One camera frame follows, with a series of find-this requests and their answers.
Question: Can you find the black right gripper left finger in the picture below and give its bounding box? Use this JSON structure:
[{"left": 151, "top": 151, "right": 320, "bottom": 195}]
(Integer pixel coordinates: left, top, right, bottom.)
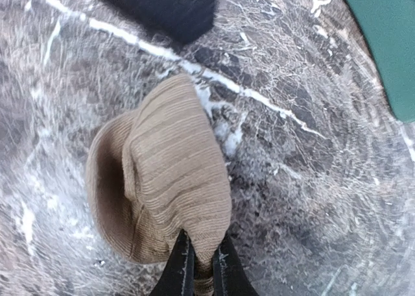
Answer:
[{"left": 149, "top": 230, "right": 195, "bottom": 296}]

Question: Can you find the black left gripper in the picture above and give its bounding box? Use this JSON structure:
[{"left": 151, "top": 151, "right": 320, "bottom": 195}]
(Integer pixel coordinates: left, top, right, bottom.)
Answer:
[{"left": 105, "top": 0, "right": 217, "bottom": 45}]

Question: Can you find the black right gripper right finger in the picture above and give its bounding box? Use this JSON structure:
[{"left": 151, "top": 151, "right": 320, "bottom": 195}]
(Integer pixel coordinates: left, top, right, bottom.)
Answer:
[{"left": 213, "top": 236, "right": 259, "bottom": 296}]

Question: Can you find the brown ribbed sock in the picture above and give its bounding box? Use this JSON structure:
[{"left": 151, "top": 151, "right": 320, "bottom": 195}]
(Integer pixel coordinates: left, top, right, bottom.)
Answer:
[{"left": 86, "top": 74, "right": 231, "bottom": 295}]

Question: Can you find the green divided organizer tray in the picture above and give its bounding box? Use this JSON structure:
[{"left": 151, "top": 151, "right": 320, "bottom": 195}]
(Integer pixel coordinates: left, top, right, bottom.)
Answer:
[{"left": 345, "top": 0, "right": 414, "bottom": 123}]

